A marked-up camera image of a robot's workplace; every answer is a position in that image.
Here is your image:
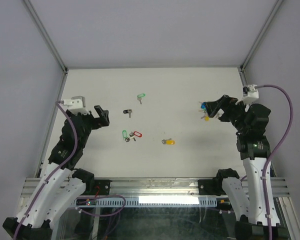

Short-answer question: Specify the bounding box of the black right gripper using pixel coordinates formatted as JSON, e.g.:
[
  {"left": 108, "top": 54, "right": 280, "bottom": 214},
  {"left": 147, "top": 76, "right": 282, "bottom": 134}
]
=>
[{"left": 202, "top": 94, "right": 249, "bottom": 134}]

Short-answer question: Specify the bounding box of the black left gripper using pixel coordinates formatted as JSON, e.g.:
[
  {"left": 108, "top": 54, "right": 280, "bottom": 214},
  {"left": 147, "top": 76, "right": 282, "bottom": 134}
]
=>
[{"left": 75, "top": 105, "right": 109, "bottom": 148}]

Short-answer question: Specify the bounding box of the bunch of silver keys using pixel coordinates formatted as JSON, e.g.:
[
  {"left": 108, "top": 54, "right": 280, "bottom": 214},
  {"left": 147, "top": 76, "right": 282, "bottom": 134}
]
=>
[{"left": 198, "top": 102, "right": 223, "bottom": 121}]

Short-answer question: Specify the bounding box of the blue key tag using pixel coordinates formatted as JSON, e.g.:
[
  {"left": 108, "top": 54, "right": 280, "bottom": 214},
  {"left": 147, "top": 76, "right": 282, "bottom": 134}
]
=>
[{"left": 200, "top": 102, "right": 206, "bottom": 110}]

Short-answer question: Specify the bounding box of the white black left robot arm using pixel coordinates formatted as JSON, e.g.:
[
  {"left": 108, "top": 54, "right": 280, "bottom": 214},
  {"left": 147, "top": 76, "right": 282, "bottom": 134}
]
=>
[{"left": 2, "top": 101, "right": 110, "bottom": 240}]

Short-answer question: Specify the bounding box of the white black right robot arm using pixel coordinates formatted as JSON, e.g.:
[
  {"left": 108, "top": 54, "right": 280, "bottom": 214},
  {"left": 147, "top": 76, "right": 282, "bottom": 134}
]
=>
[{"left": 201, "top": 95, "right": 288, "bottom": 240}]

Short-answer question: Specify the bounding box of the silver key on black tag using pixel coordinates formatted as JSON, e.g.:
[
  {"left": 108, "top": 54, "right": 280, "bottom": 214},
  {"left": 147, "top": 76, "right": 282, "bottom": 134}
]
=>
[{"left": 127, "top": 109, "right": 133, "bottom": 118}]

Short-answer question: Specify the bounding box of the green key tag near left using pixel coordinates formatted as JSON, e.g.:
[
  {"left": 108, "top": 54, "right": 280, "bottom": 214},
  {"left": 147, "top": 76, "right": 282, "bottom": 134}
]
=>
[{"left": 122, "top": 130, "right": 128, "bottom": 139}]

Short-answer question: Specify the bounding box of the green key tag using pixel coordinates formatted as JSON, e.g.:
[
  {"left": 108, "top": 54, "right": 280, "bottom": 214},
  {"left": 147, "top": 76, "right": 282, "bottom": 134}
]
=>
[
  {"left": 122, "top": 130, "right": 128, "bottom": 139},
  {"left": 137, "top": 93, "right": 146, "bottom": 98}
]

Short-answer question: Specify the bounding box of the red key tag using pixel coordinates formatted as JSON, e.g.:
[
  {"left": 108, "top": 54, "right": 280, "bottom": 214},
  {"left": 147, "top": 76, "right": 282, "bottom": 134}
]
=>
[{"left": 129, "top": 131, "right": 143, "bottom": 138}]

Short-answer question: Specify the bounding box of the green key tag far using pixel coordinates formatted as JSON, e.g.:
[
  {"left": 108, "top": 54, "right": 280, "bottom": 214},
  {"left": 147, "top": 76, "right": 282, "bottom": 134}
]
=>
[{"left": 137, "top": 93, "right": 146, "bottom": 98}]

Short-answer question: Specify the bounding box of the yellow key tag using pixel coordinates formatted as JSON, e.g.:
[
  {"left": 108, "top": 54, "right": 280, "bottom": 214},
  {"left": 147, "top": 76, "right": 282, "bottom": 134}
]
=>
[{"left": 165, "top": 139, "right": 176, "bottom": 145}]

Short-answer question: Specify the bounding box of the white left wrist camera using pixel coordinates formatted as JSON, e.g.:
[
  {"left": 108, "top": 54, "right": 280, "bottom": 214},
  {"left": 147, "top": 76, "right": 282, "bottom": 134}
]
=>
[{"left": 58, "top": 96, "right": 90, "bottom": 116}]

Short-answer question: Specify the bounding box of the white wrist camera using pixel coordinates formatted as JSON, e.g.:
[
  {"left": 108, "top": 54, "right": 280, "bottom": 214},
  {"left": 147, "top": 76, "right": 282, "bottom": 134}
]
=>
[
  {"left": 58, "top": 96, "right": 90, "bottom": 116},
  {"left": 235, "top": 84, "right": 259, "bottom": 105}
]

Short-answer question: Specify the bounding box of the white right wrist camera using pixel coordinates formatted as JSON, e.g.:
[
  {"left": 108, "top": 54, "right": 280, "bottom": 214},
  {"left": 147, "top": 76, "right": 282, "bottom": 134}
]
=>
[{"left": 235, "top": 84, "right": 259, "bottom": 105}]

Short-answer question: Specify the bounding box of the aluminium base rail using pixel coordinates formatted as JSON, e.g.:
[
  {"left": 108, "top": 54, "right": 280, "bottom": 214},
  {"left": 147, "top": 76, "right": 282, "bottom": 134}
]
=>
[{"left": 21, "top": 177, "right": 290, "bottom": 198}]

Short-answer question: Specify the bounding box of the white slotted cable duct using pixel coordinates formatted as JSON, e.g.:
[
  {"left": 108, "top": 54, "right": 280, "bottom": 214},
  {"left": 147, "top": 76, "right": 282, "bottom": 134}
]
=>
[{"left": 74, "top": 196, "right": 219, "bottom": 208}]

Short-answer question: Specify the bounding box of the aluminium frame right post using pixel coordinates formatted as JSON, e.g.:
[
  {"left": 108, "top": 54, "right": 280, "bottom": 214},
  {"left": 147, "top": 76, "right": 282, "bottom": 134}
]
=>
[{"left": 239, "top": 0, "right": 285, "bottom": 72}]

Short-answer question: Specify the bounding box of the aluminium frame post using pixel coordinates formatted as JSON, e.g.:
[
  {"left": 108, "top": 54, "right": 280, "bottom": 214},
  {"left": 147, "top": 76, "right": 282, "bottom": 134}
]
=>
[
  {"left": 239, "top": 0, "right": 285, "bottom": 72},
  {"left": 21, "top": 0, "right": 68, "bottom": 73}
]

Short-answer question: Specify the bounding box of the aluminium frame left post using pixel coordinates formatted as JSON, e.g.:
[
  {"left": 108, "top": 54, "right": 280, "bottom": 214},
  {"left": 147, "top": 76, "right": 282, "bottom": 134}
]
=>
[{"left": 21, "top": 0, "right": 68, "bottom": 73}]

